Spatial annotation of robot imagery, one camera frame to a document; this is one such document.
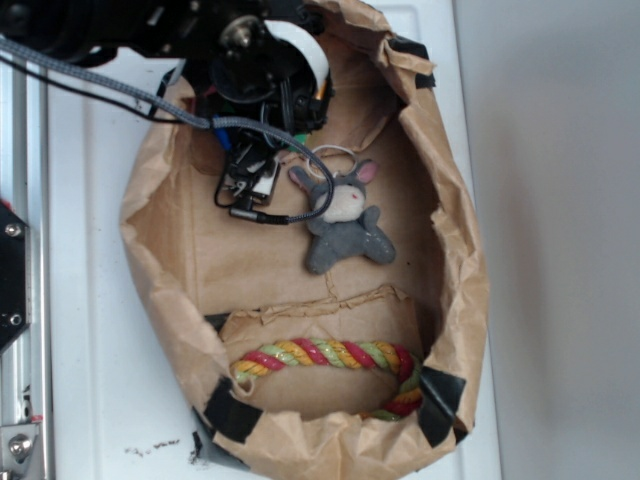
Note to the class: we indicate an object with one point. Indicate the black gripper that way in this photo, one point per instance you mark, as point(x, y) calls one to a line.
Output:
point(270, 66)

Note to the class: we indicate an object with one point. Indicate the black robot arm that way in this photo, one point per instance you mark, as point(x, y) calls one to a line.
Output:
point(74, 37)

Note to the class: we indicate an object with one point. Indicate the grey plush donkey toy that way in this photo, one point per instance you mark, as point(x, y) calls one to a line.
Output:
point(348, 228)

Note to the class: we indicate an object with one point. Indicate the brown paper bag bin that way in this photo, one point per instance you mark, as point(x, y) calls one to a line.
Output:
point(366, 371)

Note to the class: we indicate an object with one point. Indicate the black mounting plate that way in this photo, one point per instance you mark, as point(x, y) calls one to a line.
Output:
point(13, 270)

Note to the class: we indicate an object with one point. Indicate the white plastic tray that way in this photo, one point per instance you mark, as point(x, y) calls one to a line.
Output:
point(118, 412)

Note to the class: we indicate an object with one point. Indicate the aluminium frame rail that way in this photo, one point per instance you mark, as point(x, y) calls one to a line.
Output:
point(25, 366)

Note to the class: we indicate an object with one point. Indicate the metal corner bracket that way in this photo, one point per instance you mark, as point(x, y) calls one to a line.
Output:
point(19, 445)

